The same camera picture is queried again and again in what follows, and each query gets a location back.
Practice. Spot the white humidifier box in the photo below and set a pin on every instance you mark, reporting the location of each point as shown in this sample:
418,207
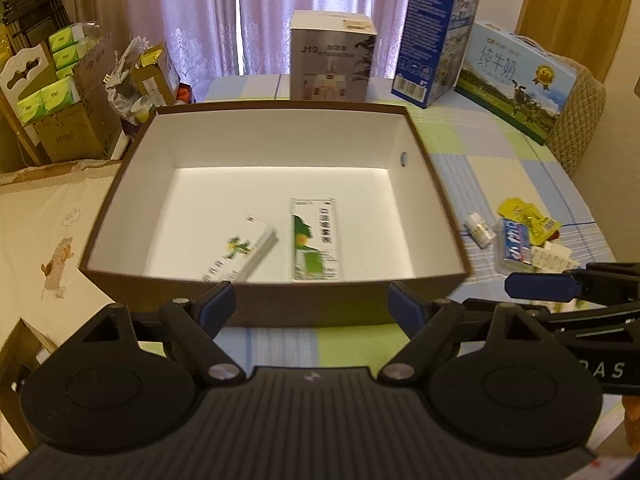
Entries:
331,56

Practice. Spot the yellow snack packet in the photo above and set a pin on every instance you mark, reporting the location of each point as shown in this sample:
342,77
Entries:
541,228

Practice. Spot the cream cartoon bedsheet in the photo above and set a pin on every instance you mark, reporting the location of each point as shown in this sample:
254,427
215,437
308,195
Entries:
46,216

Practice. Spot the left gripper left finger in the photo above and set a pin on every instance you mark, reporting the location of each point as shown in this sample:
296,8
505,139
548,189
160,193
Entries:
190,328

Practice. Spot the plaid tablecloth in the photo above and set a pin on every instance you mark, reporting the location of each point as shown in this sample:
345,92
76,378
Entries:
481,162

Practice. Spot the quilted beige chair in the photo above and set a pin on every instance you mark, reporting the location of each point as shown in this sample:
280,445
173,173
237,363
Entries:
574,129

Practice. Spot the blue dental floss box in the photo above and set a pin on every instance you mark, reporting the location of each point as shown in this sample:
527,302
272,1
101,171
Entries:
513,252

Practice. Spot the bin with trash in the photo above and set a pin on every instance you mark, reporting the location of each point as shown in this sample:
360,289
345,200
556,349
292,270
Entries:
144,79

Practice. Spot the pink curtains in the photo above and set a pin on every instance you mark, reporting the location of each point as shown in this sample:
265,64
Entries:
207,39

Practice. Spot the folded black ladder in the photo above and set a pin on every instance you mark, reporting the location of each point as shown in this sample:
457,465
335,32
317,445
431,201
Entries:
28,22

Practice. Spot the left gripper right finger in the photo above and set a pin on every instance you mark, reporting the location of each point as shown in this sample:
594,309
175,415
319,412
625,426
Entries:
430,327

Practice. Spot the blue milk carton box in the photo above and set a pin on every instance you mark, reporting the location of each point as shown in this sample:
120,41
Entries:
432,48

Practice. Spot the brown cardboard storage box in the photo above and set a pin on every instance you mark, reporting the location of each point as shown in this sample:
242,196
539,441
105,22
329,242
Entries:
194,165

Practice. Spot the white ointment box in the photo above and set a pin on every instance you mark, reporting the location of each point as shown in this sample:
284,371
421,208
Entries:
236,247

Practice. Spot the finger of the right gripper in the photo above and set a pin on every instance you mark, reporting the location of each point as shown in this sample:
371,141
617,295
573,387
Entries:
542,287
482,311

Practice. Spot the person's right hand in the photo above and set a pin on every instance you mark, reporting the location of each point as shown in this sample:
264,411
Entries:
631,406

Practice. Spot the green medicine box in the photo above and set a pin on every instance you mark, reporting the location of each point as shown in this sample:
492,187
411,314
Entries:
315,249

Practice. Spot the cardboard box with tissues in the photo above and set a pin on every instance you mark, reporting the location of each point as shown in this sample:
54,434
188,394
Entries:
57,94

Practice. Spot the light blue milk case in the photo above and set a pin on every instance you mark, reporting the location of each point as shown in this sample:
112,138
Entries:
516,80

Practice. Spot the small white pill bottle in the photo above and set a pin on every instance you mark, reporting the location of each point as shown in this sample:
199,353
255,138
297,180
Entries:
479,229

